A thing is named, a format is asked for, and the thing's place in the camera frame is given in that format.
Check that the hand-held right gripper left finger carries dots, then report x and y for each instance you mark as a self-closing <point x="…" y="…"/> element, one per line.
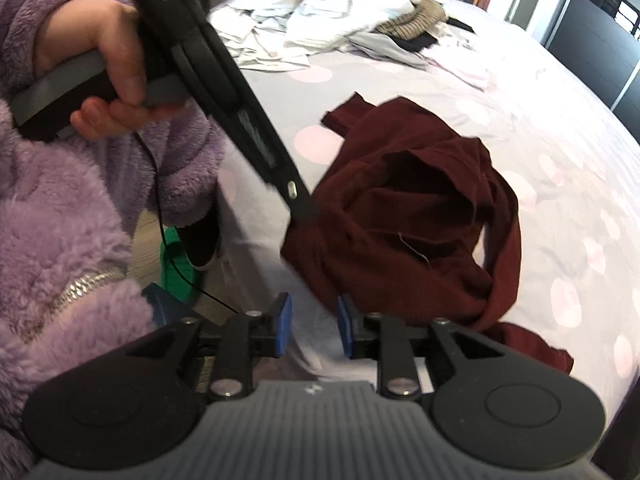
<point x="282" y="325"/>

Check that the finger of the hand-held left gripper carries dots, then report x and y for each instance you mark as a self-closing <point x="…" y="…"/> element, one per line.
<point x="270" y="160"/>

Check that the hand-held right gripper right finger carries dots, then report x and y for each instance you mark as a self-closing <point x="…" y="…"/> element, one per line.
<point x="345" y="327"/>

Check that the maroon garment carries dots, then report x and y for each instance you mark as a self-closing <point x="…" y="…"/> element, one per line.
<point x="400" y="210"/>

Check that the person's left forearm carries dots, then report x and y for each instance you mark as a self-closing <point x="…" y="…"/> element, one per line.
<point x="40" y="0"/>

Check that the person's left hand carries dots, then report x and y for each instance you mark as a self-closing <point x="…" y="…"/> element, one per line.
<point x="117" y="55"/>

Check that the white grey striped shirt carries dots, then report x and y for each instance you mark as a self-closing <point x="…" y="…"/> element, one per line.
<point x="255" y="35"/>

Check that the person's black-clad leg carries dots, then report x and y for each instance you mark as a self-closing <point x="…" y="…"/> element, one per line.
<point x="200" y="240"/>

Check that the blue chair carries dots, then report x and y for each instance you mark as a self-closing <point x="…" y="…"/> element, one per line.
<point x="165" y="305"/>

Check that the green slipper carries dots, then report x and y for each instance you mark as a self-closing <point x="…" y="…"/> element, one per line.
<point x="175" y="270"/>

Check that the grey garment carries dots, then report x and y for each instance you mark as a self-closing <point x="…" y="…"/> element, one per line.
<point x="390" y="47"/>

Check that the black garment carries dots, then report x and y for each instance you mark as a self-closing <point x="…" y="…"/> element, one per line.
<point x="425" y="40"/>

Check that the brown striped garment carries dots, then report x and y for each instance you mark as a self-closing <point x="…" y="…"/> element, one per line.
<point x="410" y="17"/>

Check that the pink garment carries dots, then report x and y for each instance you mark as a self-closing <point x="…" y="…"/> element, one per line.
<point x="462" y="67"/>

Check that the polka-dot bed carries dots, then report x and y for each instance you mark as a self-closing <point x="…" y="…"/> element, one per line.
<point x="550" y="135"/>

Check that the dark wardrobe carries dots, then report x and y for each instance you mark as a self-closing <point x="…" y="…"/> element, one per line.
<point x="590" y="35"/>

